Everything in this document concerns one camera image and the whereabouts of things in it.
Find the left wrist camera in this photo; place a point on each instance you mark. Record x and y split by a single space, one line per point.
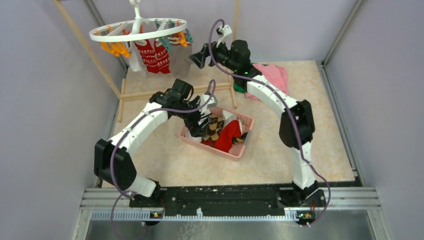
207 101

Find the white black-striped sock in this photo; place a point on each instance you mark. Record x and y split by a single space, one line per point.
195 135

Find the red white sock in basket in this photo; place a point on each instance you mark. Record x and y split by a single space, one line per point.
232 133

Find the brown argyle sock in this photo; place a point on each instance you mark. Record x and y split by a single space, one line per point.
214 129

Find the red patterned sock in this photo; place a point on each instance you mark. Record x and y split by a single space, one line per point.
148 55
162 57

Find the green cloth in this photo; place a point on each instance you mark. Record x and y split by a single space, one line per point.
238 88

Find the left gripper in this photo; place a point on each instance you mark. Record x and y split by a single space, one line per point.
195 129

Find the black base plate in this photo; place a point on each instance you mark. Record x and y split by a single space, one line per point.
254 200

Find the wooden drying rack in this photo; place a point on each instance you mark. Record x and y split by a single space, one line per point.
120 94

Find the grey sock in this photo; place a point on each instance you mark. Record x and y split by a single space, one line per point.
180 63

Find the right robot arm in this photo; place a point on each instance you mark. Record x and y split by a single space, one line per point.
296 120

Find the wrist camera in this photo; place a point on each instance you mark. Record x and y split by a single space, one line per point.
223 32
207 101

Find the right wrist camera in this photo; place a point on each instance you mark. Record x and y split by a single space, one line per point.
223 32

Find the white round clip hanger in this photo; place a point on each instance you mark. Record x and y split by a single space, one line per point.
137 29

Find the white hanging sock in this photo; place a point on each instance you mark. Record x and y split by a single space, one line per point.
134 61

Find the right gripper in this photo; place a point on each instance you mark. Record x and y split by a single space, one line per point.
199 58

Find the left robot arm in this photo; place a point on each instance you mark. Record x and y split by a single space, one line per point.
113 157

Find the aluminium frame rail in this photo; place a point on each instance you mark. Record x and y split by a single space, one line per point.
105 204

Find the pink cloth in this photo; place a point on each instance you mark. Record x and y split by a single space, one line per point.
277 78

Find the pink plastic basket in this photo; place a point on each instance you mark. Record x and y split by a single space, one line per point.
237 150

